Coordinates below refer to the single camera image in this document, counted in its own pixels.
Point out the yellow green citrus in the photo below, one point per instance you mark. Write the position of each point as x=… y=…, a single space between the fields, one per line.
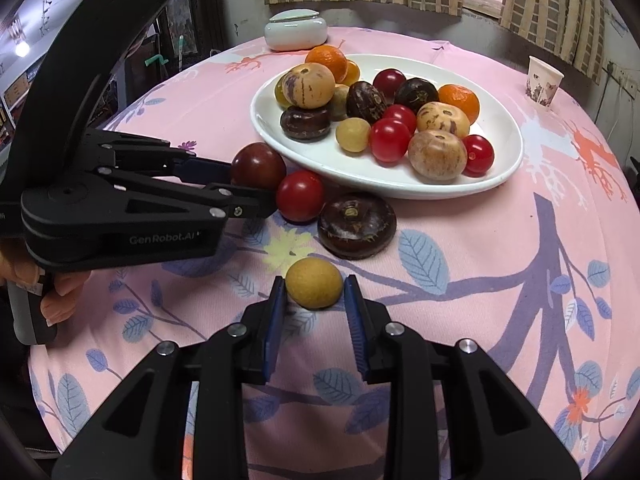
x=280 y=92

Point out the white wall socket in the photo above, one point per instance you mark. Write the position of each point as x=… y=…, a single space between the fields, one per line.
x=619 y=74

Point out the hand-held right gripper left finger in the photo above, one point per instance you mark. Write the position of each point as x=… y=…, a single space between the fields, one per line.
x=275 y=330

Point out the small yellow longan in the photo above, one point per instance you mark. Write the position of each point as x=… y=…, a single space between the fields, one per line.
x=314 y=282
x=353 y=134

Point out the pink printed tablecloth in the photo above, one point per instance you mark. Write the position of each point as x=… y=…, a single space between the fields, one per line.
x=475 y=240

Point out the dark framed picture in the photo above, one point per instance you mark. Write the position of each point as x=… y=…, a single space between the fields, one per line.
x=187 y=5

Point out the red cherry tomato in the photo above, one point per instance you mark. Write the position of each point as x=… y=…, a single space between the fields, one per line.
x=400 y=116
x=389 y=141
x=300 y=195
x=478 y=155

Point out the white oval plate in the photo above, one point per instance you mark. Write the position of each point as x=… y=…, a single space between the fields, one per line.
x=502 y=130

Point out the dark red tomato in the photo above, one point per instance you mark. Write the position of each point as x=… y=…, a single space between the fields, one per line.
x=257 y=165
x=389 y=80

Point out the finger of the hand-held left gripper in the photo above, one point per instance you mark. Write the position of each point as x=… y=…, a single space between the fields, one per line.
x=205 y=170
x=250 y=205

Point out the floral paper cup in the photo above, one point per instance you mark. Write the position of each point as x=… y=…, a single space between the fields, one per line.
x=542 y=82

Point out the narrow checked beige curtain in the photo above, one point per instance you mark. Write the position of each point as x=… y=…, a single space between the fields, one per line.
x=550 y=10

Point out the orange mandarin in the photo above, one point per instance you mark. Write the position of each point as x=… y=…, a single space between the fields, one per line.
x=460 y=100
x=327 y=57

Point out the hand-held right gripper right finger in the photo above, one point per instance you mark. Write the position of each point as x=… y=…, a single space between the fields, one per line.
x=356 y=330

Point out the olive beige pepino melon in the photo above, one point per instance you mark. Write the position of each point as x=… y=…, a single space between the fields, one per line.
x=341 y=105

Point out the person's left hand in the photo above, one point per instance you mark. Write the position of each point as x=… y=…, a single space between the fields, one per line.
x=65 y=287

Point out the yellow orange citrus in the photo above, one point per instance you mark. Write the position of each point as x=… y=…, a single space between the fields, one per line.
x=353 y=72

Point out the white stick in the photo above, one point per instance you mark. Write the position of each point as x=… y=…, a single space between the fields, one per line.
x=180 y=52

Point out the dark water chestnut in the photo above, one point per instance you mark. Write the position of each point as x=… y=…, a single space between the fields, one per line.
x=416 y=92
x=356 y=225
x=366 y=100
x=305 y=125

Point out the white lidded ceramic jar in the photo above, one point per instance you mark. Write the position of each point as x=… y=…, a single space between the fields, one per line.
x=295 y=30

